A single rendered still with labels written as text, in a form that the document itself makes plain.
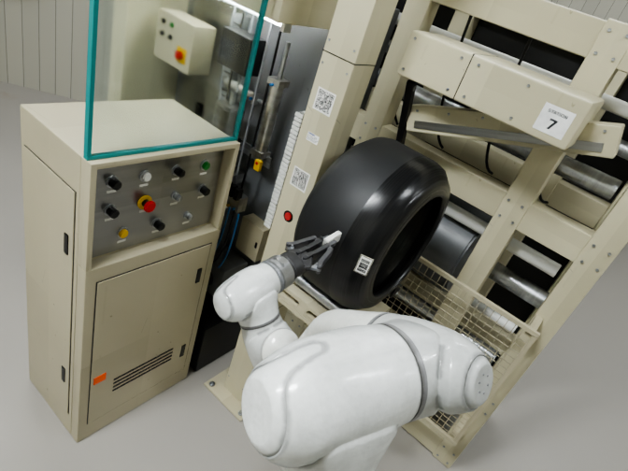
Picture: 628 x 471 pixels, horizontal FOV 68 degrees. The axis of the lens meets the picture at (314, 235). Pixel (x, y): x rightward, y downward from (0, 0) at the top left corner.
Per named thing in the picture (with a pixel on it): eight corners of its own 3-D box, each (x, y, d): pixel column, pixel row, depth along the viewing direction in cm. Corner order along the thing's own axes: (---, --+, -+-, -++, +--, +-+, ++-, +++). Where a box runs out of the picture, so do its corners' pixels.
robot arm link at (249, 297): (248, 259, 118) (263, 305, 121) (199, 286, 107) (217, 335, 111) (277, 260, 110) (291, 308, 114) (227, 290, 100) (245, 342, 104)
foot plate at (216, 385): (203, 384, 228) (204, 381, 227) (242, 359, 248) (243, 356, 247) (239, 421, 216) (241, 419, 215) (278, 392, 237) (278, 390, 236)
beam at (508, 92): (394, 73, 161) (411, 28, 153) (425, 74, 180) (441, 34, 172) (563, 151, 135) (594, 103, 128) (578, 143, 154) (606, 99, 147)
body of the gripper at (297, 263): (298, 267, 115) (321, 252, 122) (274, 249, 119) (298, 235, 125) (292, 289, 120) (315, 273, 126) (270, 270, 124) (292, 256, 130)
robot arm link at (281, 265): (258, 255, 115) (275, 246, 119) (253, 281, 120) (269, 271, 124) (284, 276, 111) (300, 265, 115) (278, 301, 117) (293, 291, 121)
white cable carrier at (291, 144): (263, 224, 184) (295, 111, 160) (271, 221, 188) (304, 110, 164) (271, 230, 182) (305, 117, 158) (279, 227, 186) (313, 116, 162)
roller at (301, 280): (290, 262, 176) (283, 272, 176) (284, 261, 172) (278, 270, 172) (362, 317, 161) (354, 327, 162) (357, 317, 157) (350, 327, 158)
